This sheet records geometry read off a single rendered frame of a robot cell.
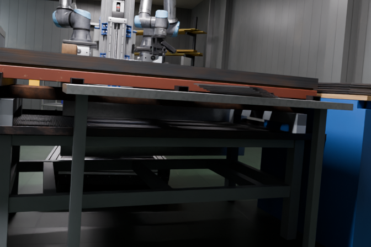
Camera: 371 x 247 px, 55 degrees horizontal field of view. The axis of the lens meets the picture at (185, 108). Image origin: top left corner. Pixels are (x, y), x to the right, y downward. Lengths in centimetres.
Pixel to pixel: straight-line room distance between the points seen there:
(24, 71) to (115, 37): 135
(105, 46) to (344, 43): 246
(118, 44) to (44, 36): 711
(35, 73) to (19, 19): 846
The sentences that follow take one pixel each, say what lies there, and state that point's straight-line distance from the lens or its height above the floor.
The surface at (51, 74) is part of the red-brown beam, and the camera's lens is 151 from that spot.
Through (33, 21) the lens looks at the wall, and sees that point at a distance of 988.
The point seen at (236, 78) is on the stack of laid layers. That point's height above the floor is 83.
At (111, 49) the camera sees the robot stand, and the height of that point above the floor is 102.
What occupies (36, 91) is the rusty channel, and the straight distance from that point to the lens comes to 165.
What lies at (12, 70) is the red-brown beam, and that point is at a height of 78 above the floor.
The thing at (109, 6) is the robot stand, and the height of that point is 134.
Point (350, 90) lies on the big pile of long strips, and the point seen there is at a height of 81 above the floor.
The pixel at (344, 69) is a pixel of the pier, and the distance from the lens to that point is 409.
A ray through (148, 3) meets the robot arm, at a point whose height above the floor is 129.
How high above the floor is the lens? 76
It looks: 3 degrees down
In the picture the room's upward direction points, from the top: 4 degrees clockwise
